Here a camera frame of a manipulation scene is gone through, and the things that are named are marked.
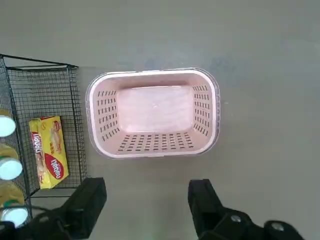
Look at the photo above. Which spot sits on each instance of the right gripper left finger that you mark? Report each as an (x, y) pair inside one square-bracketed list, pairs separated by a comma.
[(85, 205)]

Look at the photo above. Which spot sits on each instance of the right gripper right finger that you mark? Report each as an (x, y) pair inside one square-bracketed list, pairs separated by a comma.
[(205, 205)]

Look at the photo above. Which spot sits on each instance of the pink plastic basket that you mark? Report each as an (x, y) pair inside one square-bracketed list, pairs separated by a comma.
[(155, 150)]

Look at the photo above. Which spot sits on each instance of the yellow red snack box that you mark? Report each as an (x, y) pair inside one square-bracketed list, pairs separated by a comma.
[(53, 155)]

